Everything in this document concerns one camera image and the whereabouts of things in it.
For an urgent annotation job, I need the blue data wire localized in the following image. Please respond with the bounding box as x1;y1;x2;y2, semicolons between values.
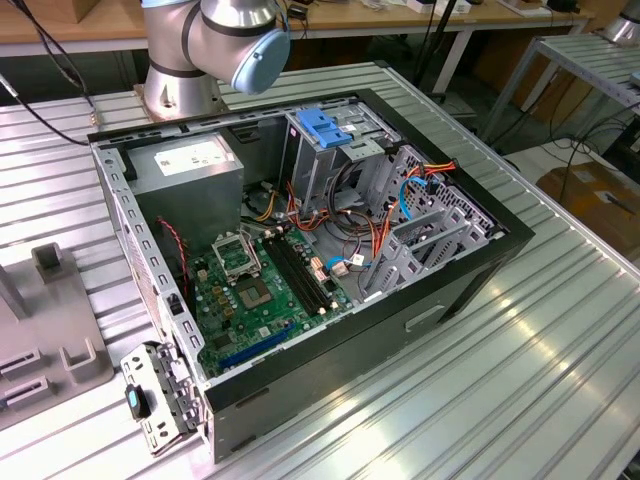
398;172;432;222

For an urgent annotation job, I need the orange power wire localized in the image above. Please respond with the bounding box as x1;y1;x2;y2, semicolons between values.
369;158;459;264

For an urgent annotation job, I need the grey metal disk bay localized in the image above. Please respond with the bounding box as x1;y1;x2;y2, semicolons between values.
362;144;506;304

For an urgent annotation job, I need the black RAM slot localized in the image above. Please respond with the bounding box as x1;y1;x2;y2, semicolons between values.
275;235;330;310
263;239;321;317
269;237;326;314
280;233;335;306

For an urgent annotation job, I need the metal locking lever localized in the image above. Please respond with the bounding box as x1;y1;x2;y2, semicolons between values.
241;225;263;274

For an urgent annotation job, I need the grey optical drive cage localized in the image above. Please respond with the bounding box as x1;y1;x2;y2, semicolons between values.
279;97;404;214

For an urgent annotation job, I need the metal socket cover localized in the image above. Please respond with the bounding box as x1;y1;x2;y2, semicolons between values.
211;231;262;284

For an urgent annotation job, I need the CPU socket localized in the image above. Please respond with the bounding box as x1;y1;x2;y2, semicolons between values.
236;278;275;310

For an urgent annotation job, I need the green motherboard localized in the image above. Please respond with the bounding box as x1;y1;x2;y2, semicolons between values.
187;227;359;379

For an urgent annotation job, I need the blue plastic drive latch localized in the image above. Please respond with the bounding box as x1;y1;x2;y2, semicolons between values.
294;107;354;151

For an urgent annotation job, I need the blue expansion slot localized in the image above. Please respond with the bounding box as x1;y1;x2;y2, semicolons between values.
218;323;297;372

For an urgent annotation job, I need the grey power supply unit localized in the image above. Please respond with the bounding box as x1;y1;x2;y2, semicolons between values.
127;130;246;256

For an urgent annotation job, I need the black open PC case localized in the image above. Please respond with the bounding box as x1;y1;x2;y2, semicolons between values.
87;88;536;464

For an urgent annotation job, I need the long wooden desk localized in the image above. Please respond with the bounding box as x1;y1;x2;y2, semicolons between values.
0;0;596;59

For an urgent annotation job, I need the black latch teal button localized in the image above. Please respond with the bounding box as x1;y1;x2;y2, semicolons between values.
123;383;152;422

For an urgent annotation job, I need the brown cardboard box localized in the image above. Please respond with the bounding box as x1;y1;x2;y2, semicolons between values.
537;162;640;251

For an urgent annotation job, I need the grey parts rack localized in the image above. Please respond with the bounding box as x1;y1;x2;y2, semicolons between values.
0;242;117;431

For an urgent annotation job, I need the metal slat side table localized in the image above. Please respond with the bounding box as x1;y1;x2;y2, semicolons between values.
479;32;640;146

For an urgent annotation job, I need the mixed internal wire bundle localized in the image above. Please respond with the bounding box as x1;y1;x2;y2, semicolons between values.
239;158;391;264

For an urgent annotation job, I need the red black twisted wire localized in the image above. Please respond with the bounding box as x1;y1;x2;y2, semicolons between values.
156;215;191;297

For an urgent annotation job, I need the metal slot retainer bracket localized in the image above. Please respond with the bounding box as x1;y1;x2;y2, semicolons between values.
119;339;210;459

